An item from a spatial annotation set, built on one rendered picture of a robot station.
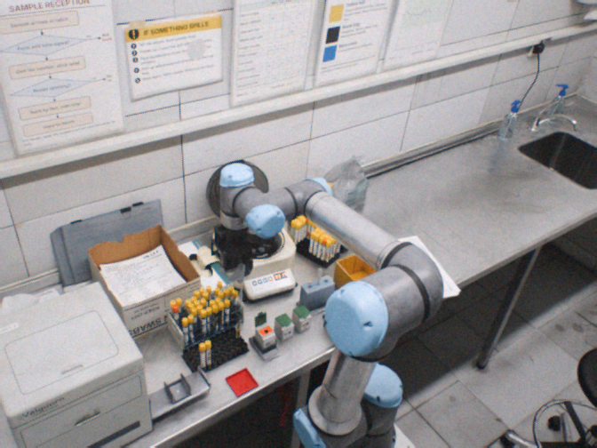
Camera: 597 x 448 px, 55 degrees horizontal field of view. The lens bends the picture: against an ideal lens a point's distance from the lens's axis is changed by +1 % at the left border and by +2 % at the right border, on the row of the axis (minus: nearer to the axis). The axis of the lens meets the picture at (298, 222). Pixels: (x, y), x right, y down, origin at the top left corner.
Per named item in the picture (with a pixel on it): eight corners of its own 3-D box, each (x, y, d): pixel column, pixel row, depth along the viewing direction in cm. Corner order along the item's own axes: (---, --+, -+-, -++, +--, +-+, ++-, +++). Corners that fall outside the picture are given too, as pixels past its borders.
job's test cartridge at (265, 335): (263, 353, 163) (264, 339, 159) (254, 341, 166) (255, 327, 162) (274, 347, 165) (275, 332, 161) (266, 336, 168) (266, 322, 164)
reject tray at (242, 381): (237, 397, 153) (237, 396, 152) (225, 380, 157) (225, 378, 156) (258, 386, 156) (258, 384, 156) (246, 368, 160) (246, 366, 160)
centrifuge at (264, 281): (238, 308, 178) (239, 280, 170) (207, 250, 198) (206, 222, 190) (306, 288, 187) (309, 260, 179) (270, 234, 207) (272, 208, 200)
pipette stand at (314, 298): (306, 318, 177) (310, 296, 170) (296, 304, 181) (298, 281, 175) (333, 308, 181) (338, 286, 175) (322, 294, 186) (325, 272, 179)
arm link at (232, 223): (241, 196, 140) (258, 212, 135) (241, 210, 142) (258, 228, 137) (214, 204, 136) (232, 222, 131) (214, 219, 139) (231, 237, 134)
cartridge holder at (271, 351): (265, 362, 162) (265, 354, 160) (248, 340, 168) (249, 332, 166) (280, 354, 165) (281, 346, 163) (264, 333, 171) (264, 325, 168)
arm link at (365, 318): (365, 442, 132) (439, 297, 95) (313, 476, 125) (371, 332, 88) (335, 400, 139) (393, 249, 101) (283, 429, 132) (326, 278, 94)
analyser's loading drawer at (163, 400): (137, 430, 141) (135, 418, 138) (127, 410, 145) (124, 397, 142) (211, 391, 151) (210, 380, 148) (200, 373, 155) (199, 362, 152)
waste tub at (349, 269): (354, 309, 181) (359, 287, 175) (331, 283, 190) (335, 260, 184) (386, 295, 188) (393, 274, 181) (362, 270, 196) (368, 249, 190)
